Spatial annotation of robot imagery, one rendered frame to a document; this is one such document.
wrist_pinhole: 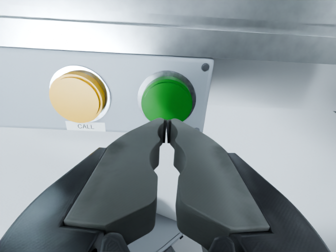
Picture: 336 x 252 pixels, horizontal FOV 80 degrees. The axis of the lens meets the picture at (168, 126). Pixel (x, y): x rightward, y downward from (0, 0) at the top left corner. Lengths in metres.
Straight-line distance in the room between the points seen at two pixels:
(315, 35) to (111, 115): 0.17
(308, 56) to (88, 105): 0.17
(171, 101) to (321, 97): 0.24
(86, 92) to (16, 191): 0.32
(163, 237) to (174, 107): 0.28
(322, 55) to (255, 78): 0.11
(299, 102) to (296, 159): 0.10
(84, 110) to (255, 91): 0.21
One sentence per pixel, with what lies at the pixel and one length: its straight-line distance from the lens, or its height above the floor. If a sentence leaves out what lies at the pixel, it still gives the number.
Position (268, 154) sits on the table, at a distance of 0.36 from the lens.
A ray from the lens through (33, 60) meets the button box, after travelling 0.19.
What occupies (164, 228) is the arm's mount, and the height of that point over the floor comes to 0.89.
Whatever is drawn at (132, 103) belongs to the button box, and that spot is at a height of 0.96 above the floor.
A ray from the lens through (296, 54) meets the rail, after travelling 0.19.
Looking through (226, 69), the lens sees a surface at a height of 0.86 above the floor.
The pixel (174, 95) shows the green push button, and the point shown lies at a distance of 0.15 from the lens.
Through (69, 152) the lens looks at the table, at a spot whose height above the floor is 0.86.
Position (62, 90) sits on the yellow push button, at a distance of 0.17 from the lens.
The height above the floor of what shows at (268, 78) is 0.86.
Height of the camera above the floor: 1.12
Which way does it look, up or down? 61 degrees down
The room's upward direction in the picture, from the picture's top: 179 degrees clockwise
